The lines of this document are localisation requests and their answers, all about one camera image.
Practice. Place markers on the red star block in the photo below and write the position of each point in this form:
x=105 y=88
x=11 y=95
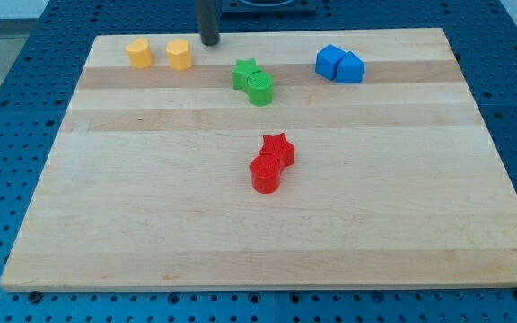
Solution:
x=279 y=147

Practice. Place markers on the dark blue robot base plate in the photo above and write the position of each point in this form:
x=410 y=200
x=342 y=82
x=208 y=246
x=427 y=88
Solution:
x=232 y=7

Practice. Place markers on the light wooden board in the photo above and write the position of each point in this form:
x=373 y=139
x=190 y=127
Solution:
x=396 y=182

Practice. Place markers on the yellow hexagon block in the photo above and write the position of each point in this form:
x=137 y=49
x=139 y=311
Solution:
x=179 y=54

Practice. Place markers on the yellow heart block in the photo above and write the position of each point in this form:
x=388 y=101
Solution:
x=139 y=53

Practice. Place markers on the red circle block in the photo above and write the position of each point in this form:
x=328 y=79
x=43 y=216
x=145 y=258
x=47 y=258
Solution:
x=265 y=173

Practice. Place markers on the blue pentagon block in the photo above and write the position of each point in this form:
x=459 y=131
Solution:
x=350 y=69

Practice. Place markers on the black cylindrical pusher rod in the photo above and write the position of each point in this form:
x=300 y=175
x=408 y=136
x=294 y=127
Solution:
x=207 y=22

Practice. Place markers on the blue cube block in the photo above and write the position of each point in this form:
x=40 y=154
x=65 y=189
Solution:
x=327 y=61

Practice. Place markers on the green circle block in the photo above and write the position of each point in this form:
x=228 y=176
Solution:
x=260 y=89

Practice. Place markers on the green star block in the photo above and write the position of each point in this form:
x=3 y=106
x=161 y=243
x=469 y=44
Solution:
x=242 y=71

